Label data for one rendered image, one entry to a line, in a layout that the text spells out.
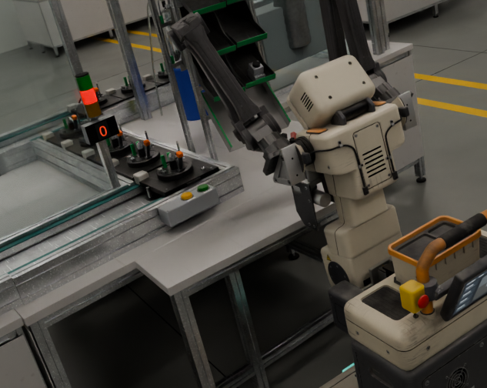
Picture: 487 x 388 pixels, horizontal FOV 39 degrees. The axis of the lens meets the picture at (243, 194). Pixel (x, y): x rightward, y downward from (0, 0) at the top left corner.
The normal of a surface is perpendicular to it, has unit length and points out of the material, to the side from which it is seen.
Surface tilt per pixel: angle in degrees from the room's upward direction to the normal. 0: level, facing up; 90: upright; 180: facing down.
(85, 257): 90
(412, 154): 90
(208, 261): 0
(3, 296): 90
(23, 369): 90
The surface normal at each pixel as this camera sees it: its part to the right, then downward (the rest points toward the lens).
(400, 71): 0.58, 0.22
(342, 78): 0.24, -0.41
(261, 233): -0.22, -0.88
